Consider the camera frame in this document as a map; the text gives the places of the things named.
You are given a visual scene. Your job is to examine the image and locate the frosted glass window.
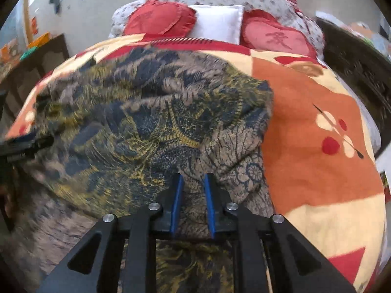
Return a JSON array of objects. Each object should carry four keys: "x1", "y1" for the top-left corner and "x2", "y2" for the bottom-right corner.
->
[{"x1": 0, "y1": 0, "x2": 29, "y2": 49}]

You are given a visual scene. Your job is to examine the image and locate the dark floral patterned shirt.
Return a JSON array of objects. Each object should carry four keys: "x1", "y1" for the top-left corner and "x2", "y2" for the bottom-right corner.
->
[{"x1": 0, "y1": 47, "x2": 275, "y2": 293}]

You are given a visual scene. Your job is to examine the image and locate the white pillow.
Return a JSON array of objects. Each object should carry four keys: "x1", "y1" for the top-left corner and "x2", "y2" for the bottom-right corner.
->
[{"x1": 188, "y1": 4, "x2": 245, "y2": 45}]

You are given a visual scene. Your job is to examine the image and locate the red heart pillow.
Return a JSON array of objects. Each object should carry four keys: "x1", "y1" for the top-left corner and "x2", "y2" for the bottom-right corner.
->
[
  {"x1": 124, "y1": 0, "x2": 197, "y2": 37},
  {"x1": 241, "y1": 9, "x2": 318, "y2": 58}
]

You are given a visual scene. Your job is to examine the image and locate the orange paper gift bag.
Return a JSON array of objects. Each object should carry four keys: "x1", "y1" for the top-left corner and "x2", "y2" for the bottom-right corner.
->
[{"x1": 0, "y1": 38, "x2": 20, "y2": 68}]

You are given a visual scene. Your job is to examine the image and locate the orange red patchwork blanket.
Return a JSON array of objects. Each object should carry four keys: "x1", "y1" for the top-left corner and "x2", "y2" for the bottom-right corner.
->
[{"x1": 4, "y1": 33, "x2": 387, "y2": 293}]

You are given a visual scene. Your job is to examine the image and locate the green bundle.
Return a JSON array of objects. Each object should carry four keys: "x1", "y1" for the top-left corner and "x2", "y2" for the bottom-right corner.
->
[{"x1": 19, "y1": 49, "x2": 39, "y2": 61}]

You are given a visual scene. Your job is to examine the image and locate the orange cardboard box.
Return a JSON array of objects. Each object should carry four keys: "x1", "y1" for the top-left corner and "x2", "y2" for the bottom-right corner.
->
[{"x1": 351, "y1": 21, "x2": 373, "y2": 37}]

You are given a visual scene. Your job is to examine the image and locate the carved dark wooden cabinet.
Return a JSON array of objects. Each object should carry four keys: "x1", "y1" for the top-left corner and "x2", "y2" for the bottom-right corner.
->
[{"x1": 315, "y1": 17, "x2": 391, "y2": 159}]

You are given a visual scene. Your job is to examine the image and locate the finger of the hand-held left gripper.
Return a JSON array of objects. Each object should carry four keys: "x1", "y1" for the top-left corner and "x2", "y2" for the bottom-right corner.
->
[{"x1": 0, "y1": 134, "x2": 55, "y2": 163}]

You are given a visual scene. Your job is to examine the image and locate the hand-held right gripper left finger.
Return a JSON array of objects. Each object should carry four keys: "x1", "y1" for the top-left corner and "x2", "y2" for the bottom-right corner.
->
[{"x1": 37, "y1": 173, "x2": 185, "y2": 293}]

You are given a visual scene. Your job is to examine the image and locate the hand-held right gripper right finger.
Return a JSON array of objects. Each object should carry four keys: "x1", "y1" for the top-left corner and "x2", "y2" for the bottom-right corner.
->
[{"x1": 203, "y1": 172, "x2": 356, "y2": 293}]

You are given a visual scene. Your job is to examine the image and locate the red ruffled bow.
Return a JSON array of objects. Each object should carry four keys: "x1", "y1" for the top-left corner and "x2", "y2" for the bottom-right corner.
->
[{"x1": 284, "y1": 0, "x2": 306, "y2": 19}]

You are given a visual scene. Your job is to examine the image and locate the white paper sheet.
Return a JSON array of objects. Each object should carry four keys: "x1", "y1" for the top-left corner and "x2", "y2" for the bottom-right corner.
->
[{"x1": 316, "y1": 11, "x2": 339, "y2": 22}]

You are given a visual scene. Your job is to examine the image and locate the clear plastic bag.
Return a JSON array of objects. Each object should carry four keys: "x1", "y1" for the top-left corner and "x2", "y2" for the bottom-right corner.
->
[{"x1": 369, "y1": 33, "x2": 391, "y2": 55}]

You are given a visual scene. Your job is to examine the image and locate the dark wooden side table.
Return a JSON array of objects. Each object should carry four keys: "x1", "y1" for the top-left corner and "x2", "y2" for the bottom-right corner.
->
[{"x1": 0, "y1": 33, "x2": 70, "y2": 119}]

